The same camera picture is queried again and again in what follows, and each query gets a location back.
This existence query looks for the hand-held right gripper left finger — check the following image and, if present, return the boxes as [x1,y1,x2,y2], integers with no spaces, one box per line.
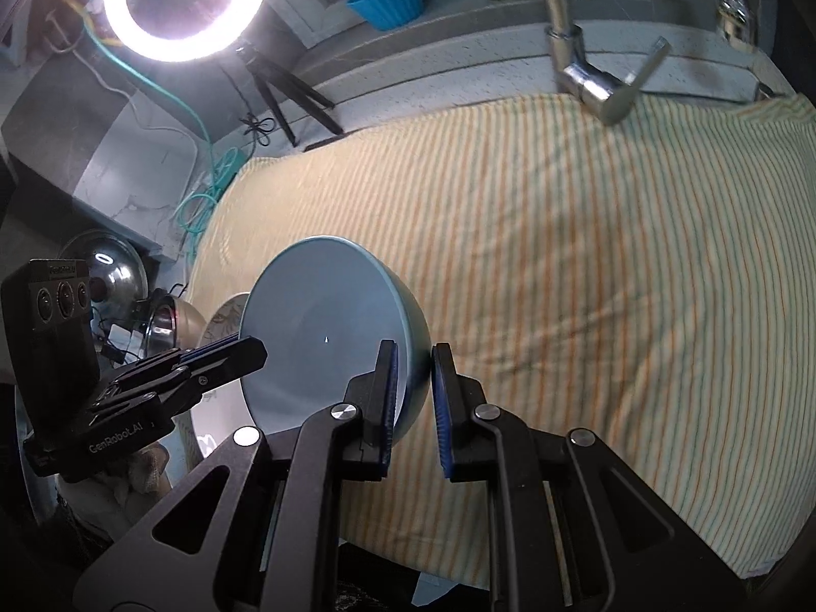
[76,339,402,612]

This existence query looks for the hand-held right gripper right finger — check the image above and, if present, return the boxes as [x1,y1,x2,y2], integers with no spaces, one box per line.
[432,343,747,612]

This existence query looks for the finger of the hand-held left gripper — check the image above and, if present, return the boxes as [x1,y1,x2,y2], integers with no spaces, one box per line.
[131,338,242,376]
[95,335,269,417]

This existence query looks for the large floral plate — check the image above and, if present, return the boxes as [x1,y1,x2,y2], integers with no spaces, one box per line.
[199,292,252,358]

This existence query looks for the stainless steel bowl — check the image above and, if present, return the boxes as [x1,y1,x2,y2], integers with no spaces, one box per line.
[143,290,206,358]

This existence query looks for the blue bowl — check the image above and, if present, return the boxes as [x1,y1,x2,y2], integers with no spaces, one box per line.
[239,236,432,450]

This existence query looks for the person's left hand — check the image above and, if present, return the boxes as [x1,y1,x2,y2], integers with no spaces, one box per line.
[124,445,170,495]

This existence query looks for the small floral plate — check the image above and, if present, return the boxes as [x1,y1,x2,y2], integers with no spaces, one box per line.
[190,382,256,460]

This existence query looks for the stainless steel lid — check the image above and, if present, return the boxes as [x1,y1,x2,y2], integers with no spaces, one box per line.
[60,229,150,320]

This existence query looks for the striped yellow cloth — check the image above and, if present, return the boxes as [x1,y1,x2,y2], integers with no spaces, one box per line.
[188,92,816,588]

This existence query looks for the black tripod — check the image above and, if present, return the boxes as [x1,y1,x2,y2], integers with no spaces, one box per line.
[236,41,345,147]

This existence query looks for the chrome faucet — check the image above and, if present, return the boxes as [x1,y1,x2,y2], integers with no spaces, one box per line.
[542,0,670,127]

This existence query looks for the teal cable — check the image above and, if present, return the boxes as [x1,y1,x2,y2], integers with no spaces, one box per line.
[80,6,246,249]

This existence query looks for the thin black cable with switch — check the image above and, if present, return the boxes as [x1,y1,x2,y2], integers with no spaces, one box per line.
[239,44,272,150]

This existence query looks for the ring light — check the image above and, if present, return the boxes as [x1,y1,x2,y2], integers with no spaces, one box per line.
[102,0,269,65]

